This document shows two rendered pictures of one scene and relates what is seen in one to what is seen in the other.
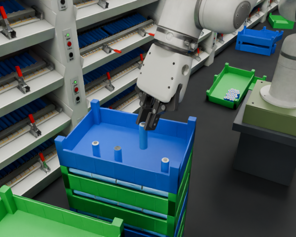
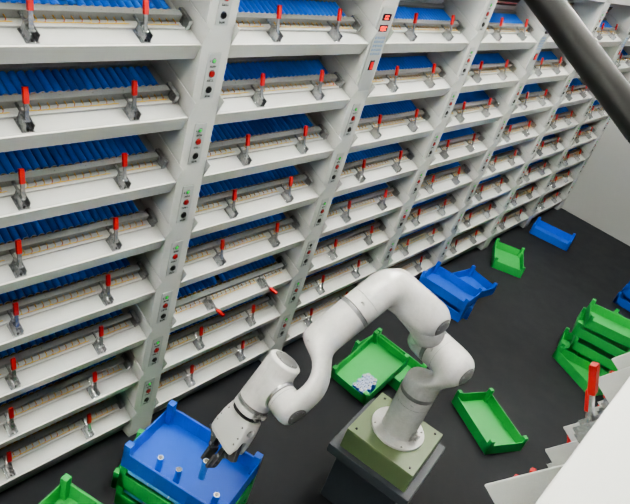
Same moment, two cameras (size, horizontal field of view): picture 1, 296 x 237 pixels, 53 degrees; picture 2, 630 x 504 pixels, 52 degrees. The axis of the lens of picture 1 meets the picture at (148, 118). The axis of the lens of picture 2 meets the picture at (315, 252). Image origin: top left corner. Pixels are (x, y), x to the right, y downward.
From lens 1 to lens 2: 1.06 m
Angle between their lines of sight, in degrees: 4
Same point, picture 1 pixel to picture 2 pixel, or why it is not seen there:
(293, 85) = (404, 425)
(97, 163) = (157, 478)
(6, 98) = (78, 357)
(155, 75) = (227, 429)
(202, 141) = (298, 442)
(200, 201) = not seen: outside the picture
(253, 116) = (353, 444)
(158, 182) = not seen: outside the picture
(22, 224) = not seen: outside the picture
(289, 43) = (408, 380)
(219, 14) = (279, 414)
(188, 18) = (261, 401)
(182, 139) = (246, 469)
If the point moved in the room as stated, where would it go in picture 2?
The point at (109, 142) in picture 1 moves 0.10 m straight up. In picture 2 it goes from (174, 452) to (180, 427)
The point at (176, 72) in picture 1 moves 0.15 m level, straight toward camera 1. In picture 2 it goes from (242, 436) to (220, 486)
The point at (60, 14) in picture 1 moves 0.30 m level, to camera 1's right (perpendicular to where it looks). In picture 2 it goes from (166, 279) to (259, 308)
